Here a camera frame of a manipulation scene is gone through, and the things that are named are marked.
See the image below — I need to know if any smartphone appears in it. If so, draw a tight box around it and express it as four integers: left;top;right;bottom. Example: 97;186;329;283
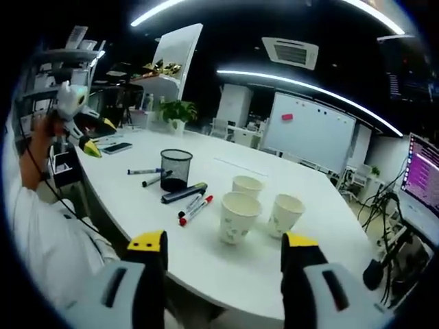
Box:
101;142;134;156

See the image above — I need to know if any computer monitor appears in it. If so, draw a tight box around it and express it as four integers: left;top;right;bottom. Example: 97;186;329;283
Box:
399;132;439;243

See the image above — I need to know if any potted green plant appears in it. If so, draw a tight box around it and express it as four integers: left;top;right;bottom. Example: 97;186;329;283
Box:
156;99;200;135

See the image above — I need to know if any grey storage shelf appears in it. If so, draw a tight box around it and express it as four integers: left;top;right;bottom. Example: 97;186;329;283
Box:
19;25;107;138

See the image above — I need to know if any person's left hand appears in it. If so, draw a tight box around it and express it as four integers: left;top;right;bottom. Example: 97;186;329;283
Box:
31;112;71;145

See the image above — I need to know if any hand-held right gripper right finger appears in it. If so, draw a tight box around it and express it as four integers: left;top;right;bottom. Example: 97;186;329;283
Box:
280;231;390;329

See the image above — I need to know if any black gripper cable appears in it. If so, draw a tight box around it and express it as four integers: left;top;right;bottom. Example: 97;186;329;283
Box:
24;142;104;237

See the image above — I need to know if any black whiteboard marker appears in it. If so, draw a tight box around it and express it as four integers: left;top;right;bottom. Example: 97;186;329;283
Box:
141;170;174;188

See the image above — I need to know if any white display shelf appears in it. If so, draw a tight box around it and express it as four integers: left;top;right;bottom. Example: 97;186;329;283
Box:
130;23;204;133

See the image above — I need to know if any black-capped white whiteboard marker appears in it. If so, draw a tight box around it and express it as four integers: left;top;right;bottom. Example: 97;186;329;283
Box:
177;193;204;219

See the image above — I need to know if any ceiling air conditioner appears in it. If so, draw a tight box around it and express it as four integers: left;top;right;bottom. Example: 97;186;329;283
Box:
261;36;320;71

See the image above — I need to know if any white paper cup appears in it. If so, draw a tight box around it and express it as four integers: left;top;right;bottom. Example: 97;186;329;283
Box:
267;193;306;240
219;191;263;245
231;175;265;204

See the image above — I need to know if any black mesh pen holder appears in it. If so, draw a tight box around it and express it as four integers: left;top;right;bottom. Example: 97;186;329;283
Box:
159;149;194;193

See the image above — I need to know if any whiteboard on stand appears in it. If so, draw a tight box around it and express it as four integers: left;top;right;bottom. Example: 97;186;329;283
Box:
259;91;358;176

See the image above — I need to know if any red-capped whiteboard marker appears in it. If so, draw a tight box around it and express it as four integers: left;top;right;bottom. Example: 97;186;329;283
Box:
179;195;214;228

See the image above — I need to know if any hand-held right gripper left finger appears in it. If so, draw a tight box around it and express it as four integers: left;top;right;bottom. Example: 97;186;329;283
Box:
73;230;169;329

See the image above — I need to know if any blue-capped whiteboard marker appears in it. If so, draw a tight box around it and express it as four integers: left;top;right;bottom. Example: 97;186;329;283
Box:
127;166;165;175

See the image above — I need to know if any ceiling light strip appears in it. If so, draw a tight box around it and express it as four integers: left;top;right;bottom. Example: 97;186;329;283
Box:
349;0;406;36
130;0;193;27
216;69;404;138

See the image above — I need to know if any black rounded device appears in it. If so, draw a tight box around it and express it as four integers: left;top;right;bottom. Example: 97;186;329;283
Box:
362;258;383;291

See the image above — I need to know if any bundle of black cables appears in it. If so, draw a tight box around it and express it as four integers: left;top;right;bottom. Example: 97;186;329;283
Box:
356;160;418;309

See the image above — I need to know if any black tripod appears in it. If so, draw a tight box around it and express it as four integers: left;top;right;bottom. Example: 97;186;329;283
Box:
120;101;137;130

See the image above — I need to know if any black open box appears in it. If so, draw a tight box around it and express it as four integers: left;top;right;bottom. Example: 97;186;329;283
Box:
49;145;85;188

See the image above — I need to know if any white office chair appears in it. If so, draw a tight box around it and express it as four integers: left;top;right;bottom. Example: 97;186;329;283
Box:
209;117;230;138

